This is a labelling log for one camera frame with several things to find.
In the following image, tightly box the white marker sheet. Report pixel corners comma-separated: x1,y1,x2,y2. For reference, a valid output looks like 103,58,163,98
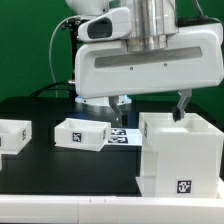
108,128,142,146

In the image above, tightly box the white drawer housing box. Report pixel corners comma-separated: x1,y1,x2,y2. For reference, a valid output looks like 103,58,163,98
136,112,224,198

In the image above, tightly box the small white drawer left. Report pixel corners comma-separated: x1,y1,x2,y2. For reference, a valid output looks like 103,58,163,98
0,119,32,155

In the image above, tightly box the small white drawer middle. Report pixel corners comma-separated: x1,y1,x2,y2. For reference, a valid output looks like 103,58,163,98
54,118,111,152

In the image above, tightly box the white camera cable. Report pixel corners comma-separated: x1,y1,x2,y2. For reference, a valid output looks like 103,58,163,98
48,16,79,98

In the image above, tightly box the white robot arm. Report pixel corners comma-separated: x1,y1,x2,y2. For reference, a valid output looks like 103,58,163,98
65,0,224,121

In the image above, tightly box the black base cable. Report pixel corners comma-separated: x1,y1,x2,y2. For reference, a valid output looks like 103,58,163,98
29,80,76,98

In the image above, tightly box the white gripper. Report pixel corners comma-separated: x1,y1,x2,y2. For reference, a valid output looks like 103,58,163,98
75,23,224,126

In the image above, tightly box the small white drawer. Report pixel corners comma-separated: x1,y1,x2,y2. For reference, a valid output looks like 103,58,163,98
0,119,32,155
54,118,111,152

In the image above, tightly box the white L-shaped frame wall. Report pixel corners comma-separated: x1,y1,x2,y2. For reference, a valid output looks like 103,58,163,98
0,180,224,224

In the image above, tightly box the black camera on stand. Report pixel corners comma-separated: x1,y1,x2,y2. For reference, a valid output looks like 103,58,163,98
61,16,84,101

